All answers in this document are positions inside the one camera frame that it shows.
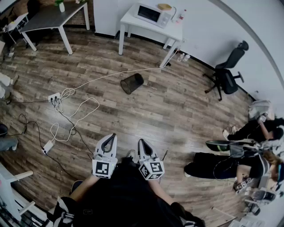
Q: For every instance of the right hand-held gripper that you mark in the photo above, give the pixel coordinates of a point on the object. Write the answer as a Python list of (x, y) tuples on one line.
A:
[(153, 168)]

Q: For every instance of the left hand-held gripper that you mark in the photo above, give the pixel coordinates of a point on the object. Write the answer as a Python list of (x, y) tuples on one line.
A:
[(101, 168)]

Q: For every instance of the black mesh waste bin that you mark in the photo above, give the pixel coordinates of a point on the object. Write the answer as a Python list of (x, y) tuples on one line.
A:
[(132, 83)]

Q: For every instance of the person's right forearm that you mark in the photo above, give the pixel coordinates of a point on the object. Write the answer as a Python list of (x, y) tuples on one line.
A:
[(159, 190)]

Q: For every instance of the person's left forearm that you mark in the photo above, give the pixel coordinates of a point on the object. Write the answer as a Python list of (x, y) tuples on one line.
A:
[(86, 188)]

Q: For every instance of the person's black trousers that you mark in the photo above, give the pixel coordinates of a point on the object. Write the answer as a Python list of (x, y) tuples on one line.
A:
[(124, 179)]

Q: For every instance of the person's black top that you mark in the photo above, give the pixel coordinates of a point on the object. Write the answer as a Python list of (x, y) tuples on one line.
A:
[(66, 210)]

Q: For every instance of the white power strip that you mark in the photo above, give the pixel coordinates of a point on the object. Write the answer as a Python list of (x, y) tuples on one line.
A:
[(54, 96)]

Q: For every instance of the clear plastic bottle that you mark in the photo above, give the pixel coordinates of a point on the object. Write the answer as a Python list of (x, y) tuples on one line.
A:
[(187, 57), (180, 57)]

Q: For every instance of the white wooden rack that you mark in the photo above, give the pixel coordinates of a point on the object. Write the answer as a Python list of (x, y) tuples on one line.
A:
[(7, 188)]

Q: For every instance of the black office chair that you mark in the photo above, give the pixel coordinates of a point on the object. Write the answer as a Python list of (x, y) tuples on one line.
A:
[(228, 82)]

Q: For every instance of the grey cloth bag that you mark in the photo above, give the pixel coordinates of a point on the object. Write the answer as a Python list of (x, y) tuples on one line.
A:
[(259, 108)]

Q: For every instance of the clear bottle with red label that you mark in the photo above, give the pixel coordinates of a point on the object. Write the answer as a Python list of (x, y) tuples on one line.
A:
[(181, 16)]

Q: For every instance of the white microwave oven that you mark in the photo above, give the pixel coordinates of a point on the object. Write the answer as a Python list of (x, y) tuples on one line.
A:
[(147, 12)]

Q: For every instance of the grey top table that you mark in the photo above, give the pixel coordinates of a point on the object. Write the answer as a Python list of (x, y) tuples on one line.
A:
[(48, 17)]

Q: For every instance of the white vase with plant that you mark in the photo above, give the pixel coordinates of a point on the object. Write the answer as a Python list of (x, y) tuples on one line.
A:
[(62, 7)]

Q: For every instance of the tan flat box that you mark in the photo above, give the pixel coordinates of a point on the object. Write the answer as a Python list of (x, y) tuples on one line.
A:
[(164, 6)]

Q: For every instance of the small white side table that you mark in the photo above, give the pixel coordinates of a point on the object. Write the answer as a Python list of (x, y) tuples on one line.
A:
[(17, 21)]

